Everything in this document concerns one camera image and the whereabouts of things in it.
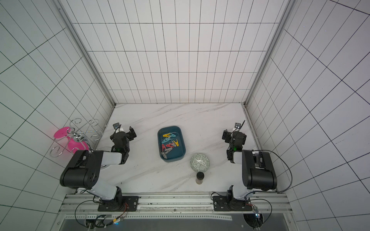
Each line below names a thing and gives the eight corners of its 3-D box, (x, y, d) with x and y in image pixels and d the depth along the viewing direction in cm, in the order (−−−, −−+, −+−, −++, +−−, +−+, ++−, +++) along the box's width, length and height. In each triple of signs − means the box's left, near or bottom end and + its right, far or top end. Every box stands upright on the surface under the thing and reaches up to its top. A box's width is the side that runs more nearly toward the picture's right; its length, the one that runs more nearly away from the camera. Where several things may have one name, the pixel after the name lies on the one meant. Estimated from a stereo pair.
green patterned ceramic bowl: (190, 172, 85) (190, 169, 82) (189, 156, 91) (190, 153, 88) (209, 172, 85) (210, 169, 82) (207, 156, 91) (208, 153, 88)
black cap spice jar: (195, 184, 80) (196, 179, 73) (195, 176, 83) (196, 171, 76) (203, 184, 80) (204, 179, 73) (202, 176, 83) (204, 171, 76)
